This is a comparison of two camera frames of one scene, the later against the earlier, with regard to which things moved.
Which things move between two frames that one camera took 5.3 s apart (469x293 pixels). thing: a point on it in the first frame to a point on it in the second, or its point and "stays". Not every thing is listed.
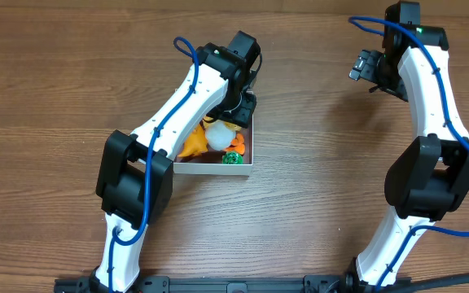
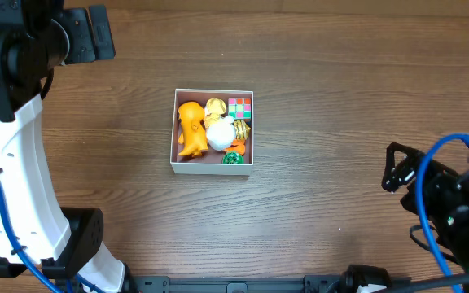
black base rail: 339,283 stays
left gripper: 243,107 to 89,34
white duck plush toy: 219,136 stays
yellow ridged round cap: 232,126 to 241,129
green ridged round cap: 232,158 stays
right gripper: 375,67 to 409,175
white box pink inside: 211,163 stays
